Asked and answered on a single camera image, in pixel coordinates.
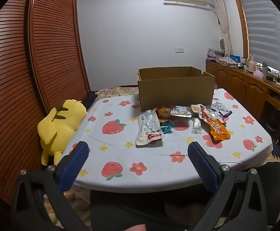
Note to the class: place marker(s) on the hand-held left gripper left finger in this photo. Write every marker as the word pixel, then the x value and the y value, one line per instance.
pixel 73 163

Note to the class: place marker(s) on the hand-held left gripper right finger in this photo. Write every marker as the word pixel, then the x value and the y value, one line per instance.
pixel 202 166

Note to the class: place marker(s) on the silver snack pouch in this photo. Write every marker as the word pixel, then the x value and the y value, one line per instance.
pixel 180 112

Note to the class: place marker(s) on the cardboard box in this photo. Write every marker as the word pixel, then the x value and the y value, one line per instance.
pixel 176 91

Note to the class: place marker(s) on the person's left hand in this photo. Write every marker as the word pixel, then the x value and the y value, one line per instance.
pixel 133 228

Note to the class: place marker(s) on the long orange snack packet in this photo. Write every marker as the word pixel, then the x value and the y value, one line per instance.
pixel 217 131

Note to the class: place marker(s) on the white bar in clear wrapper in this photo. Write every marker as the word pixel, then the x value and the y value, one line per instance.
pixel 196 125

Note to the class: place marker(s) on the yellow plush toy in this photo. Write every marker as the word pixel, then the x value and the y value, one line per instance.
pixel 62 122

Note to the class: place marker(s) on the strawberry print tablecloth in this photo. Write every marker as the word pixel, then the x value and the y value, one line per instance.
pixel 120 149

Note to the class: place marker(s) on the teal wrapped candy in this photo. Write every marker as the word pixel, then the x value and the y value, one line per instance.
pixel 166 127

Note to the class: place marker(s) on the silver and blue snack packet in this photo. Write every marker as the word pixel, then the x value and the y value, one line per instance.
pixel 220 108

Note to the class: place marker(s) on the person's legs in dark trousers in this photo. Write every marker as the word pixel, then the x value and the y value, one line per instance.
pixel 154 207

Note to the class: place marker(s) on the wrapped orange pastry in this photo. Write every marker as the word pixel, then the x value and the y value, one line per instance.
pixel 164 112

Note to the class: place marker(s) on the large white snack packet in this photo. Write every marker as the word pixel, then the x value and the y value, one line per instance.
pixel 148 127

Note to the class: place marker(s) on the floral printed blanket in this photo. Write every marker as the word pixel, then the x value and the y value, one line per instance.
pixel 113 91

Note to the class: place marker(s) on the wooden sideboard cabinet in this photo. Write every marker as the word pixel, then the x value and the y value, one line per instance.
pixel 238 81

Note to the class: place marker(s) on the pink tissue box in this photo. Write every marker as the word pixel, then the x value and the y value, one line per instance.
pixel 259 74

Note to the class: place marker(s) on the floral folded cloth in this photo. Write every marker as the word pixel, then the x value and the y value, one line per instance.
pixel 227 60

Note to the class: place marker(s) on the stack of folded cloths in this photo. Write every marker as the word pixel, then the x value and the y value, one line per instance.
pixel 214 54

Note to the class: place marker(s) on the blue box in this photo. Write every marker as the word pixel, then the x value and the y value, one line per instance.
pixel 235 58

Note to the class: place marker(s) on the pink bottle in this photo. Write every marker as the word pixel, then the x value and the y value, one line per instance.
pixel 251 64

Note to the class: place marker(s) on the green bottle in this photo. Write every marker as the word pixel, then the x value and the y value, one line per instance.
pixel 264 68

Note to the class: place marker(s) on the small round desk fan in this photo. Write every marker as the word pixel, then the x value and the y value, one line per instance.
pixel 223 45

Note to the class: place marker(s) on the louvered wooden wardrobe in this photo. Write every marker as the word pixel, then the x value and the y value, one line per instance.
pixel 53 41

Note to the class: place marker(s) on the cream curtain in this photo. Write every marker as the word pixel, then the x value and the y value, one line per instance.
pixel 223 21

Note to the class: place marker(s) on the striped window blind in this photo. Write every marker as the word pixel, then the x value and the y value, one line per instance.
pixel 267 28

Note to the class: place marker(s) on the white wall socket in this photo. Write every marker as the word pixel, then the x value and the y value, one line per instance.
pixel 179 50

